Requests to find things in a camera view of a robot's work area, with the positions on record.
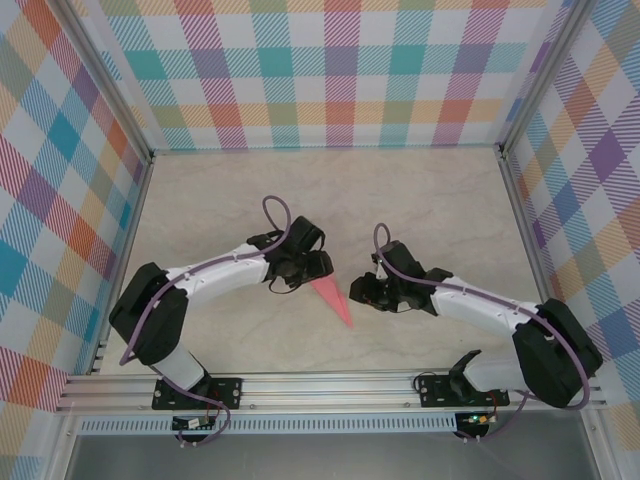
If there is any aluminium mounting rail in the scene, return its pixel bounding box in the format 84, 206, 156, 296
54, 367, 609, 415

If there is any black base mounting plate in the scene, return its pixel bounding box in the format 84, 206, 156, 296
416, 373, 510, 409
152, 377, 244, 412

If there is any purple cable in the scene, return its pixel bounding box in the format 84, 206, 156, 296
119, 194, 294, 447
373, 223, 591, 445

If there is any black looped cable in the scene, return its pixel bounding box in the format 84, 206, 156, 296
412, 369, 439, 397

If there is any aluminium frame post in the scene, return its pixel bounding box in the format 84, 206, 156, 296
497, 0, 594, 161
62, 0, 154, 164

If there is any thin black cable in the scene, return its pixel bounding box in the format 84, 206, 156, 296
267, 277, 301, 296

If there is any slotted white cable duct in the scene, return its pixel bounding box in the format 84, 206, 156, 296
77, 417, 459, 436

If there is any grey metal panel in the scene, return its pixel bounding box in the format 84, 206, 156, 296
64, 433, 601, 480

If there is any aluminium frame side rail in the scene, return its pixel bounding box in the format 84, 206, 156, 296
88, 152, 156, 376
497, 147, 554, 309

